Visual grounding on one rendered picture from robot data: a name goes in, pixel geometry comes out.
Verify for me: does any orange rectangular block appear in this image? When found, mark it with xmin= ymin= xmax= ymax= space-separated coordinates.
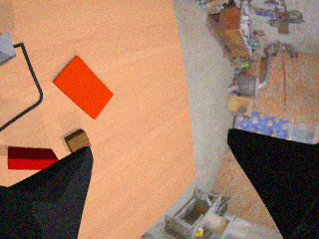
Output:
xmin=53 ymin=55 xmax=115 ymax=120

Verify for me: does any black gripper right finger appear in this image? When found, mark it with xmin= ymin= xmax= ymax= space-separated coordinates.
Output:
xmin=227 ymin=127 xmax=319 ymax=239

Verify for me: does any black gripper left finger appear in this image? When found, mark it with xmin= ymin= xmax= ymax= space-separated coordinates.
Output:
xmin=0 ymin=146 xmax=93 ymax=239

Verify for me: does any dark red rectangular block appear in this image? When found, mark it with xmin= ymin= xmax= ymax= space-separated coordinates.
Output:
xmin=7 ymin=146 xmax=59 ymax=170

